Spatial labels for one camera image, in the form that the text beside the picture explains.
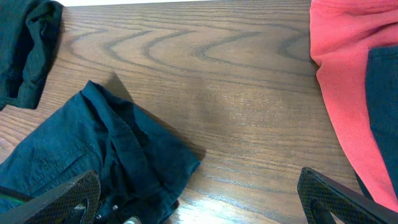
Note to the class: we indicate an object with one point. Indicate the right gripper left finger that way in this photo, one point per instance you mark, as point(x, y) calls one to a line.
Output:
point(74, 201)

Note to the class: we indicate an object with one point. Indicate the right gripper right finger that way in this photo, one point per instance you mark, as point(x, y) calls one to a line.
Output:
point(322, 198)

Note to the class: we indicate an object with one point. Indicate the navy blue shorts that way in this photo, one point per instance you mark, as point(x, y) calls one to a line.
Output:
point(143, 168)

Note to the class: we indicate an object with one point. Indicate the navy blue garment pile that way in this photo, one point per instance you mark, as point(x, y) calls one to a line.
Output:
point(384, 109)

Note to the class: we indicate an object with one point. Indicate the red orange garment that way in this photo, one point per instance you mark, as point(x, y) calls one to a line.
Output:
point(341, 34)

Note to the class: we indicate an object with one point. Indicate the folded black garment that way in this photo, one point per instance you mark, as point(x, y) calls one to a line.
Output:
point(29, 39)

